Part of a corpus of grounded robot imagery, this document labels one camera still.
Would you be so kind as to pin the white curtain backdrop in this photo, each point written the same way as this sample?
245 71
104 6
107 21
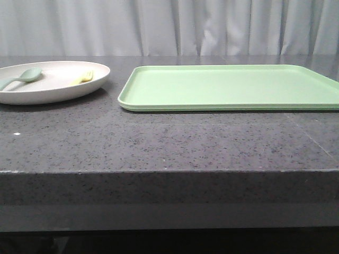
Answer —
168 28

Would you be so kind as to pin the pale green spoon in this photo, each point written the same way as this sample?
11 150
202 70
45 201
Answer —
11 80

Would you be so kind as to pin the yellow plastic fork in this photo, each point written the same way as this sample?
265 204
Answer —
85 77

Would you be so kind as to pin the light green serving tray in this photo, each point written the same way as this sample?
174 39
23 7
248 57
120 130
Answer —
228 88

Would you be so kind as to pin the beige round plate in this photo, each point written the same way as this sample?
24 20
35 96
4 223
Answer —
54 83

